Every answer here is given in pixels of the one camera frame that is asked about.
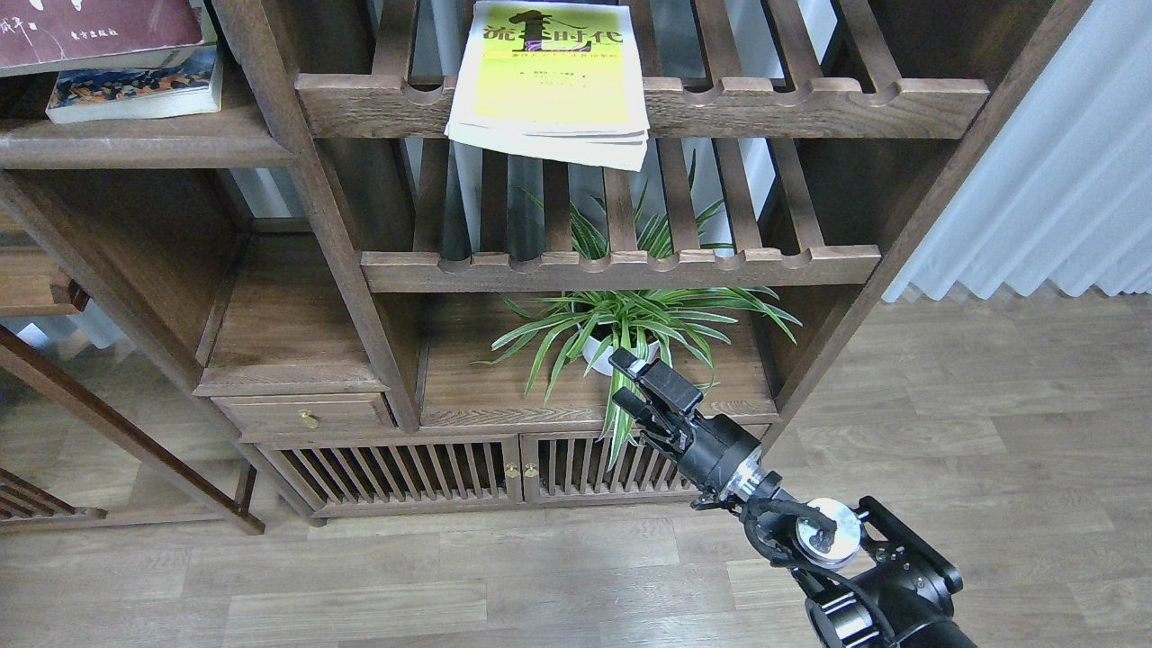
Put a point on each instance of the dark maroon cover book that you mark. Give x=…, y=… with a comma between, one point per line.
x=41, y=36

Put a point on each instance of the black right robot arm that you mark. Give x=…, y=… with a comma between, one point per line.
x=869, y=580

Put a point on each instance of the yellow green cover book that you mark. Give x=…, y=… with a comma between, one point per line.
x=558, y=81

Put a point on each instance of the white plant pot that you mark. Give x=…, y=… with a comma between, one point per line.
x=597, y=353

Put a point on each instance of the green spider plant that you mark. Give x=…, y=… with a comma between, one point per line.
x=629, y=319

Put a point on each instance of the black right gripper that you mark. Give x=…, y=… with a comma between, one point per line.
x=717, y=455

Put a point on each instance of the colourful mountain cover book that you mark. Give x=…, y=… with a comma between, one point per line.
x=87, y=95

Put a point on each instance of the white pleated curtain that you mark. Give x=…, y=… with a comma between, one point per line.
x=1063, y=195

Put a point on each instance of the dark wooden bookshelf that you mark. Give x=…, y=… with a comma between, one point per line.
x=296, y=250

